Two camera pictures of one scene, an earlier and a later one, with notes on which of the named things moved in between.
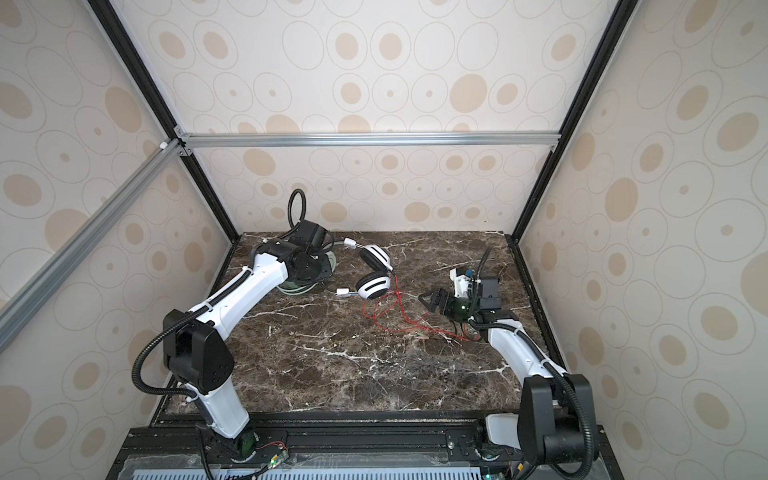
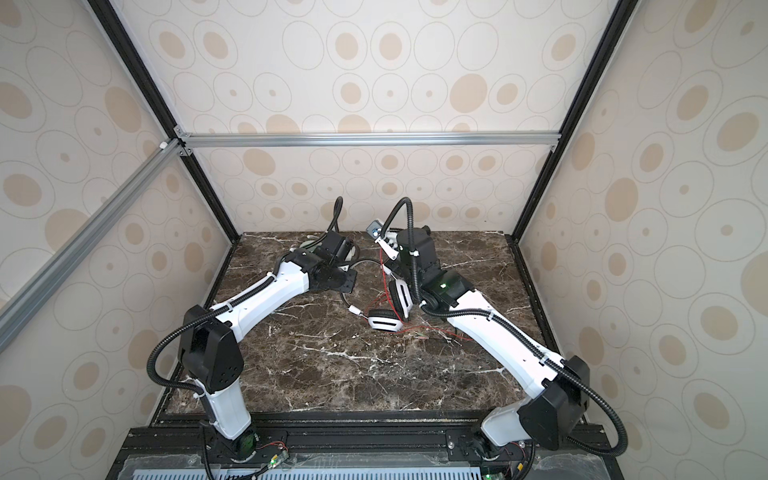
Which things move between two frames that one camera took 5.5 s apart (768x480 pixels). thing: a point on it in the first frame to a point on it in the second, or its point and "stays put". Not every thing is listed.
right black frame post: x=588 y=81 stays put
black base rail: x=169 y=445 stays put
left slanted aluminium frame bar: x=79 y=239 stays put
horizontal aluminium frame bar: x=187 y=143 stays put
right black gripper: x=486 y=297 to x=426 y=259
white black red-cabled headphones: x=375 y=281 to x=400 y=306
